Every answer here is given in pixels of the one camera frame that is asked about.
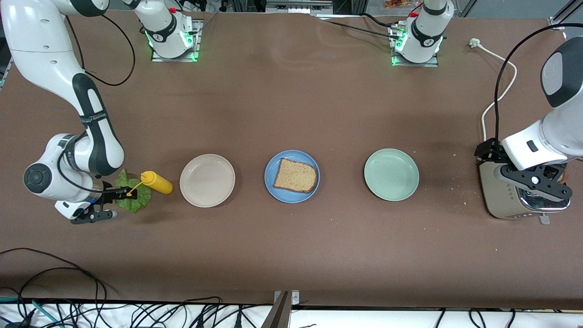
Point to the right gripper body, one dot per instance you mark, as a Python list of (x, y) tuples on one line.
[(108, 193)]

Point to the green lettuce leaf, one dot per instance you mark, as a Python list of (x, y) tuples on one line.
[(136, 206)]

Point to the yellow squeeze bottle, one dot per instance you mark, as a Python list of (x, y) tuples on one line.
[(159, 183)]

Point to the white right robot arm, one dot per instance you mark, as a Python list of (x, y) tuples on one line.
[(45, 54)]

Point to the beige plate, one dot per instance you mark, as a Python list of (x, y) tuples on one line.
[(207, 182)]

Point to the green plate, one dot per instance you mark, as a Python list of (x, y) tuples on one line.
[(391, 175)]

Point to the blue plate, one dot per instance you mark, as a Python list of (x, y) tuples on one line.
[(291, 198)]

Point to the beige chrome toaster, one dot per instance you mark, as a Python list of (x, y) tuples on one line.
[(496, 191)]

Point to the orange packet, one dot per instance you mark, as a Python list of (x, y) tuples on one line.
[(401, 3)]

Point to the grey metal box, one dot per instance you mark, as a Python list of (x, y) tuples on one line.
[(296, 7)]

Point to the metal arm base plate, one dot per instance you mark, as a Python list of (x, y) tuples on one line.
[(414, 64), (159, 59)]

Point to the aluminium frame rail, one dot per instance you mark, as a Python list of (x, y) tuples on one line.
[(558, 20)]

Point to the aluminium camera post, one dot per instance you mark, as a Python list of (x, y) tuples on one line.
[(281, 314)]

